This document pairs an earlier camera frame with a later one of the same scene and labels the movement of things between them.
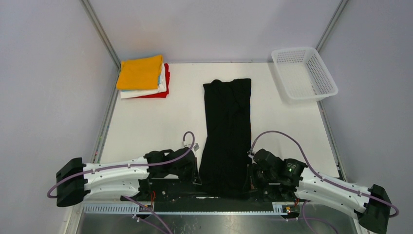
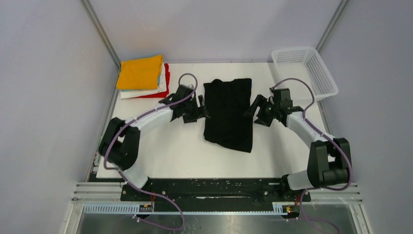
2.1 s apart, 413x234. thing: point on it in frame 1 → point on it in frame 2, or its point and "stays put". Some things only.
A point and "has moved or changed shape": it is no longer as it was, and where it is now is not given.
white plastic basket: x=304 y=75 stays put
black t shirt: x=226 y=148 has moved or changed shape
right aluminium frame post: x=333 y=21 stays put
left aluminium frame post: x=101 y=31 stays put
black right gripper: x=253 y=185 → x=258 y=101
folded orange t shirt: x=140 y=73 stays put
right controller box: x=288 y=208 stays put
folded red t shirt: x=162 y=95 stays put
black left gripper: x=194 y=176 → x=199 y=111
